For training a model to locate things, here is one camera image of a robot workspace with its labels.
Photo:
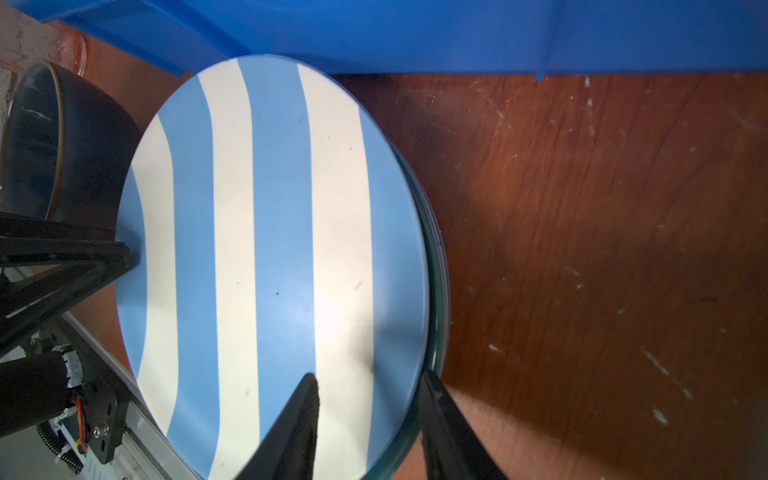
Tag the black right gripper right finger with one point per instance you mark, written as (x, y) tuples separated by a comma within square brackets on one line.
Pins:
[(451, 448)]

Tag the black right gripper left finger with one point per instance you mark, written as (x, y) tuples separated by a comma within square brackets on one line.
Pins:
[(288, 450)]

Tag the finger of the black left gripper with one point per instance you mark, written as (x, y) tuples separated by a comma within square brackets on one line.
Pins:
[(49, 267)]

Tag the green rim lettered plate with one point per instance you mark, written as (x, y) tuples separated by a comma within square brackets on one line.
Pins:
[(437, 288)]

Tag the blue white striped plate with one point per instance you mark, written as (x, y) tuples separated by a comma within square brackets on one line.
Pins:
[(275, 235)]

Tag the blue plastic bin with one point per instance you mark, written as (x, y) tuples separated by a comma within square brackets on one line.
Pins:
[(528, 37)]

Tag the dark blue ceramic bowl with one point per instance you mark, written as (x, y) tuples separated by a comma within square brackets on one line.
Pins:
[(66, 148)]

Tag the clear glass cup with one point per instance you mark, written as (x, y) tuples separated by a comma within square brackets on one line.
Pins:
[(22, 45)]

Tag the left robot arm base plate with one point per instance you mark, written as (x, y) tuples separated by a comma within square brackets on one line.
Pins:
[(88, 431)]

